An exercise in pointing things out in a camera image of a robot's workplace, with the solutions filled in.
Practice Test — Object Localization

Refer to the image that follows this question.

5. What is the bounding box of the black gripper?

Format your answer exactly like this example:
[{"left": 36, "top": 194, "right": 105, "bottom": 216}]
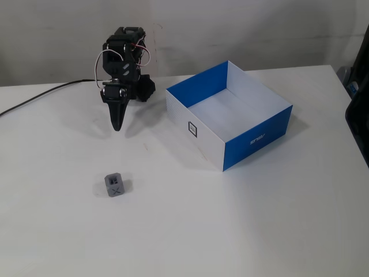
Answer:
[{"left": 99, "top": 79, "right": 130, "bottom": 132}]

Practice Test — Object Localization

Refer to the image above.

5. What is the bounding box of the gray printed block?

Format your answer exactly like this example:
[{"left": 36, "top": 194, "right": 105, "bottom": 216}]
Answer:
[{"left": 104, "top": 171, "right": 125, "bottom": 199}]

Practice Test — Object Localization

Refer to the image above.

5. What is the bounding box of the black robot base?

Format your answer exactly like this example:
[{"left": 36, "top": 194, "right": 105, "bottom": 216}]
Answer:
[{"left": 137, "top": 74, "right": 156, "bottom": 103}]

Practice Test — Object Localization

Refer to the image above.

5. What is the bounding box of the blue and white cardboard box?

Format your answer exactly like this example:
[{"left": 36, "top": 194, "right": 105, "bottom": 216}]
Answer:
[{"left": 165, "top": 60, "right": 293, "bottom": 173}]

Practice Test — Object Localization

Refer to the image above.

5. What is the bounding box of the gray blue object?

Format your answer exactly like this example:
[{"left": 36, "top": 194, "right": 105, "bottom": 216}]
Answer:
[{"left": 336, "top": 65, "right": 360, "bottom": 100}]

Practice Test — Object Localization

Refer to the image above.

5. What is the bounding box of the black power cable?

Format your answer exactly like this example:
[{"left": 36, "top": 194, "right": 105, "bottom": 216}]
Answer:
[{"left": 0, "top": 80, "right": 100, "bottom": 117}]

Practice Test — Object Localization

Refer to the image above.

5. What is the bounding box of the white red servo cable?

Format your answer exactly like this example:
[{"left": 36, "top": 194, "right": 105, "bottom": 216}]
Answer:
[{"left": 95, "top": 49, "right": 127, "bottom": 87}]

